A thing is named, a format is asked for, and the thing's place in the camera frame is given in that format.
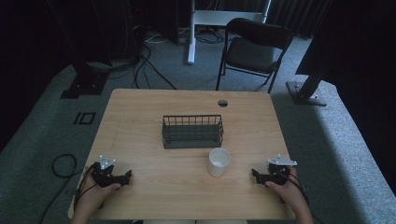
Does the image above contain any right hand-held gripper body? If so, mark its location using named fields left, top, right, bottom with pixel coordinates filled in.
left=264, top=154, right=298, bottom=187

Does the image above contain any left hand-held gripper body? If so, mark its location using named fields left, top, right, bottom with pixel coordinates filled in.
left=90, top=154, right=125, bottom=189

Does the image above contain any white cup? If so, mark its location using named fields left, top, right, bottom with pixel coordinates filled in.
left=207, top=147, right=233, bottom=178

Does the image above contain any black wire basket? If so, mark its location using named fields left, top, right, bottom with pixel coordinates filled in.
left=161, top=114, right=225, bottom=150

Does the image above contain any person's left hand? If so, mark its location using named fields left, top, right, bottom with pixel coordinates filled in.
left=75, top=173, right=122, bottom=214

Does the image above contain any person's right hand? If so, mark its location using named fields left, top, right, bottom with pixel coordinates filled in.
left=264, top=165, right=308, bottom=209

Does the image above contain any black stand with bolted base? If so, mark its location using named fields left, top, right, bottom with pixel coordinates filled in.
left=285, top=29, right=337, bottom=107

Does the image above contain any black stand with flat base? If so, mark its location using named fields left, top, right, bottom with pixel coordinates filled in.
left=60, top=60, right=110, bottom=100

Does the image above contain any black folding chair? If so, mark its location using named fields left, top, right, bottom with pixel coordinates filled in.
left=215, top=17, right=294, bottom=94

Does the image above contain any dark curtain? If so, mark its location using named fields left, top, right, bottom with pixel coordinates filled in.
left=266, top=0, right=332, bottom=39

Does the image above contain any right hand-held gripper cable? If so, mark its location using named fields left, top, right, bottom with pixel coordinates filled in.
left=278, top=170, right=326, bottom=224

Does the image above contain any hand-held gripper cable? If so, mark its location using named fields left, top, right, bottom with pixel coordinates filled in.
left=72, top=164, right=98, bottom=210
left=278, top=170, right=326, bottom=224

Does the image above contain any left hand-held gripper cable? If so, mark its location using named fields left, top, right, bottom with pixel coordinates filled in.
left=72, top=164, right=98, bottom=210

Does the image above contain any black floor cable loop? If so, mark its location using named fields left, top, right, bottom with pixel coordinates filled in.
left=37, top=153, right=82, bottom=224

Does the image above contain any bundle of black floor cables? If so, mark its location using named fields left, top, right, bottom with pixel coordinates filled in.
left=87, top=29, right=178, bottom=91

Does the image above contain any white desk frame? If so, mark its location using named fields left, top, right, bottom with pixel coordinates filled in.
left=187, top=0, right=273, bottom=65

